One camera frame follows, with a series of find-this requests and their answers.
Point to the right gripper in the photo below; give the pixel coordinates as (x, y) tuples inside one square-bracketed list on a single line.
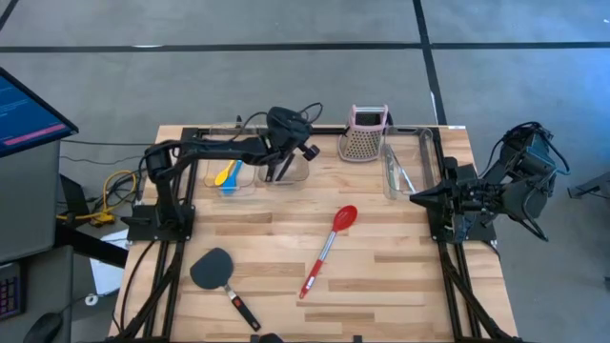
[(476, 197)]

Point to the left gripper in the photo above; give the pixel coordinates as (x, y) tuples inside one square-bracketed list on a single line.
[(288, 131)]

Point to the blue silicone spoon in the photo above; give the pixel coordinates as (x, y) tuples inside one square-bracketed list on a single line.
[(232, 178)]

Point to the yellow silicone spoon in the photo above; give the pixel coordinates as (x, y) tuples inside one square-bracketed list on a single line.
[(223, 175)]

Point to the black turner with red dot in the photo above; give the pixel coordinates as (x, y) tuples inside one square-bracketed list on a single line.
[(212, 269)]

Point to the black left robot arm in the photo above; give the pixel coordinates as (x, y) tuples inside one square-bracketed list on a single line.
[(162, 190)]

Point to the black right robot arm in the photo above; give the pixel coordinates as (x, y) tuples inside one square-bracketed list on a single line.
[(519, 190)]

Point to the long clear plastic bin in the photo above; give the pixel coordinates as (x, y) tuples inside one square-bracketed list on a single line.
[(424, 143)]

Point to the red slotted spoon steel shaft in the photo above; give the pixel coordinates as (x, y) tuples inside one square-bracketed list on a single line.
[(344, 219)]

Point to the dark grey floor stand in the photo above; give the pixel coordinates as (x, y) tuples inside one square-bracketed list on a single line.
[(591, 188)]

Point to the white paper sheet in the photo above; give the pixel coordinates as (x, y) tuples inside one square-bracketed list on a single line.
[(107, 271)]

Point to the computer monitor blue screen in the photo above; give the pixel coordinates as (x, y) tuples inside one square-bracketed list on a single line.
[(28, 114)]

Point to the grey equipment cart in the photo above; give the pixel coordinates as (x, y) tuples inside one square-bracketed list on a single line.
[(28, 205)]

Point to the black computer mouse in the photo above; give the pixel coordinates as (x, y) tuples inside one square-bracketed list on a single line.
[(43, 328)]

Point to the keypad with purple keys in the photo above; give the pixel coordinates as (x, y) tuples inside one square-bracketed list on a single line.
[(9, 290)]

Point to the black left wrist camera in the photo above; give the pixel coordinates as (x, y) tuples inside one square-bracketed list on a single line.
[(312, 152)]

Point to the black aluminium rig frame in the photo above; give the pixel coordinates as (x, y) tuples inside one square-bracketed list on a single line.
[(193, 176)]

